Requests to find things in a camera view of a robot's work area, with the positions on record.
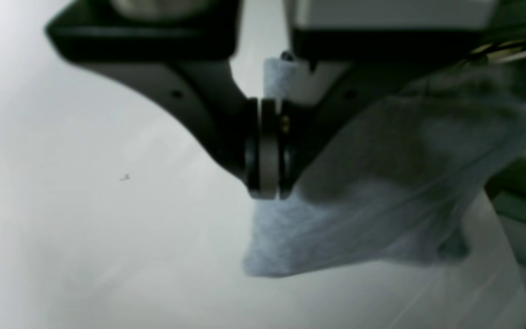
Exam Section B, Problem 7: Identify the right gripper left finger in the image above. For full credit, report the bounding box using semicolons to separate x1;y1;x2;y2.
45;0;262;199

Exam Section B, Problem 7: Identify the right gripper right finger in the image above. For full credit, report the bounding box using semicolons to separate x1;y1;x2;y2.
279;0;496;198

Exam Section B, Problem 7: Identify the grey T-shirt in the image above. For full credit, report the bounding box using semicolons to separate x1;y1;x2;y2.
243;62;526;278

